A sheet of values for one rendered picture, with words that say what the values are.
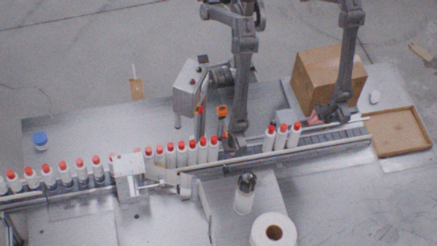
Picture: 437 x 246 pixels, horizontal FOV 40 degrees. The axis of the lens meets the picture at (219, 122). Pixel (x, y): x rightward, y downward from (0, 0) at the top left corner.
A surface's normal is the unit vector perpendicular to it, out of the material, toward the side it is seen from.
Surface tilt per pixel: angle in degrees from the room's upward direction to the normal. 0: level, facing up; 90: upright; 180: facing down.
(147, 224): 0
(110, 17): 0
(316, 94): 90
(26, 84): 0
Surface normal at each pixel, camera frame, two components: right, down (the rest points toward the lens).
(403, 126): 0.05, -0.55
